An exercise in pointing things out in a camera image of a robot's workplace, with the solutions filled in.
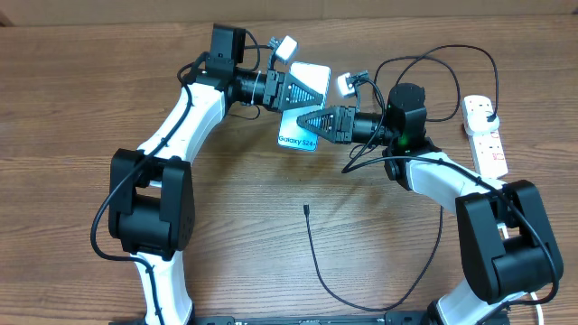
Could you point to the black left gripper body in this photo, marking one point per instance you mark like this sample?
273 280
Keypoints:
272 90

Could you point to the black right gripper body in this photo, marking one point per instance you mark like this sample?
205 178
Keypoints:
352 122

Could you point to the Galaxy smartphone with teal screen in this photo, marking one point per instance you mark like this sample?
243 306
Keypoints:
292 136

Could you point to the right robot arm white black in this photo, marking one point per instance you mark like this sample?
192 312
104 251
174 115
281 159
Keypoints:
508 248

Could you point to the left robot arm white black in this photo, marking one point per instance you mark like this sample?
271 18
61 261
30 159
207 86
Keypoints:
150 205

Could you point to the white charger plug adapter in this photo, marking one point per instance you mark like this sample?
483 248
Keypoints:
480 123

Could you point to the white power strip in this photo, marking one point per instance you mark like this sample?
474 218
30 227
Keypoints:
486 150

